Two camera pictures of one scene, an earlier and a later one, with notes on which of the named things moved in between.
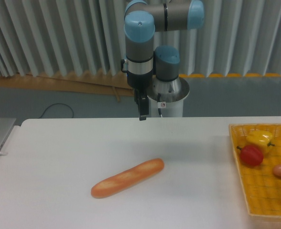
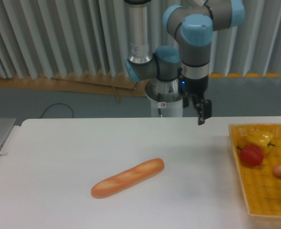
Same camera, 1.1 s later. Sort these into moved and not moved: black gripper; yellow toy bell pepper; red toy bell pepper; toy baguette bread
Moved: black gripper
Not moved: toy baguette bread; red toy bell pepper; yellow toy bell pepper
